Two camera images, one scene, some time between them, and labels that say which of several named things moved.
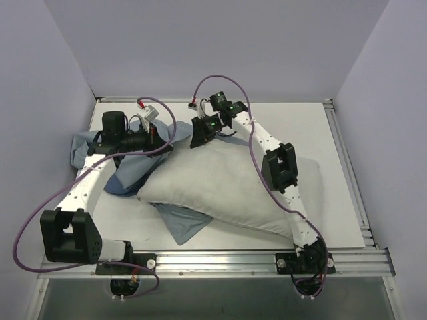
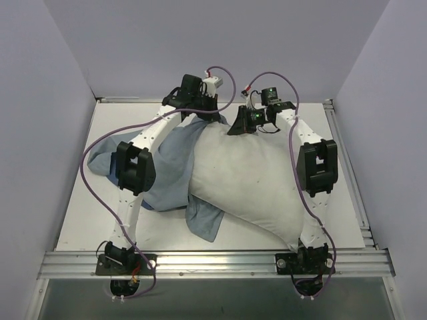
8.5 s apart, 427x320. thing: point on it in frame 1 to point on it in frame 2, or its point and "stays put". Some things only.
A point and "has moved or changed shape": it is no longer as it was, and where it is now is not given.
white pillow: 225,178 has moved or changed shape
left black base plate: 149,261 stays put
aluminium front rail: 377,263 stays put
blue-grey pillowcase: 131,167 has moved or changed shape
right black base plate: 307,263 stays put
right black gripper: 199,132 to 247,118
